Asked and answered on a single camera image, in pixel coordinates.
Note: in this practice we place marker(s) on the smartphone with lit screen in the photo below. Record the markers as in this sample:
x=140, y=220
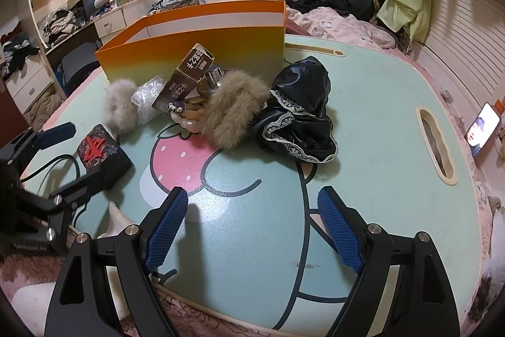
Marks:
x=484, y=125

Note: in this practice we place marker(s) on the white desk with drawers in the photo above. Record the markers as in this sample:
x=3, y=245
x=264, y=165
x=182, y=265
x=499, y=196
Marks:
x=70, y=38

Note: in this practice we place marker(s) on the patterned grey clothes heap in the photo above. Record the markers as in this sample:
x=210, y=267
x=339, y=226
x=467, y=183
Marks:
x=166, y=5

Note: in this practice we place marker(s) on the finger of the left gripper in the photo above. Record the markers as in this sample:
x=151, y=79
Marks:
x=77, y=192
x=25, y=145

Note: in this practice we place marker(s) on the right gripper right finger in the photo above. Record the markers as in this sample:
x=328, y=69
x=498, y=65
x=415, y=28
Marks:
x=423, y=303

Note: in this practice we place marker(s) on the beige anime figurine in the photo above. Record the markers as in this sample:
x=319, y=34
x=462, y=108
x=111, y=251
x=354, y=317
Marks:
x=189, y=113

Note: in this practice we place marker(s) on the grey fluffy pompom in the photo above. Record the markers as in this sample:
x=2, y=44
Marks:
x=120, y=114

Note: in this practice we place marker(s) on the brown plush bear toy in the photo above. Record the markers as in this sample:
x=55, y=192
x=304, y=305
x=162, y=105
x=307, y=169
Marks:
x=230, y=110

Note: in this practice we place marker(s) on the clear plastic wrapper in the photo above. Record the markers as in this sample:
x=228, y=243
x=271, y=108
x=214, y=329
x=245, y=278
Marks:
x=144, y=97

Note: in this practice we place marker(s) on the black red pouch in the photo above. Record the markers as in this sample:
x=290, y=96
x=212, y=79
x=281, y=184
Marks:
x=103, y=158

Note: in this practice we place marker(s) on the small metal cylinder bottle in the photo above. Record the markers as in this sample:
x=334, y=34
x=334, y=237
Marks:
x=211, y=81

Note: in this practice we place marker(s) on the brown card box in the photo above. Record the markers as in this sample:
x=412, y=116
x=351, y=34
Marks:
x=184, y=79

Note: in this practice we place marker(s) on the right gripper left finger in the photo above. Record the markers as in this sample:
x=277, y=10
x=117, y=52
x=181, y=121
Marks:
x=82, y=302

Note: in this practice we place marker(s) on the black satin lace cloth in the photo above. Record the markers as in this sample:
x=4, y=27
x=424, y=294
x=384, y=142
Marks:
x=293, y=122

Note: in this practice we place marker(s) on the orange cardboard box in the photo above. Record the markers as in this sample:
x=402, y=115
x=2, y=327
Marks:
x=242, y=34

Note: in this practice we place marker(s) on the pink floral blanket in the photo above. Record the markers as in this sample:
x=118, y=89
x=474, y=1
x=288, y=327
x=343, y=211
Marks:
x=325, y=23

